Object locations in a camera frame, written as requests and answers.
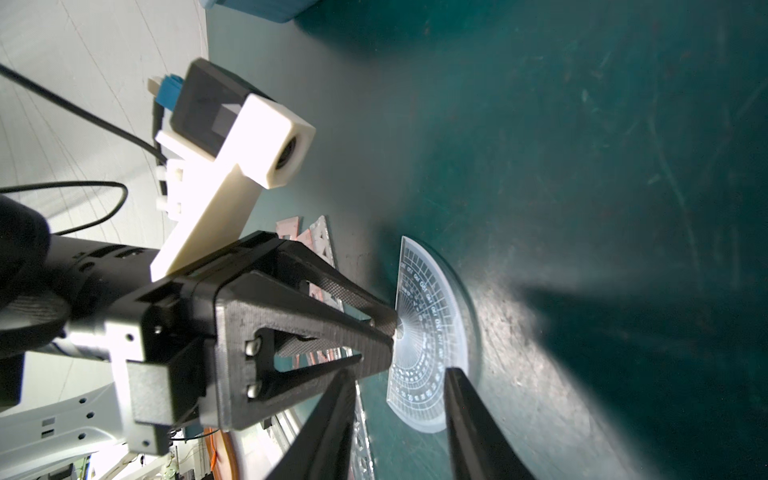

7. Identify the stencil ruler large dark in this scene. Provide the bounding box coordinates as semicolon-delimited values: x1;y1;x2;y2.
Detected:
264;215;375;479

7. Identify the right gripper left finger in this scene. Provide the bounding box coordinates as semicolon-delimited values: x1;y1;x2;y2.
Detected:
267;369;356;480

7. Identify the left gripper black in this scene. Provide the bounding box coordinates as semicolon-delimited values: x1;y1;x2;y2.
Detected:
65;230;402;456

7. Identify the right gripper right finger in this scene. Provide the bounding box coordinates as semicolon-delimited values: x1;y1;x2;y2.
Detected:
444;367;534;480

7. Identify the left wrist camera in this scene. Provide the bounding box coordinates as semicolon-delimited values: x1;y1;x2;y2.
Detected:
150;58;316;281

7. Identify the clear protractor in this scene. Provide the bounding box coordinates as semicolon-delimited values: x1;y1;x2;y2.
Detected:
386;236;480;434

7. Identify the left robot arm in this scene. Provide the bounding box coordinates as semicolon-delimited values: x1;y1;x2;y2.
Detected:
1;198;397;479

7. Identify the green table mat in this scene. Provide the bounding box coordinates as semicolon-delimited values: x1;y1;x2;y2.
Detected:
207;1;767;479

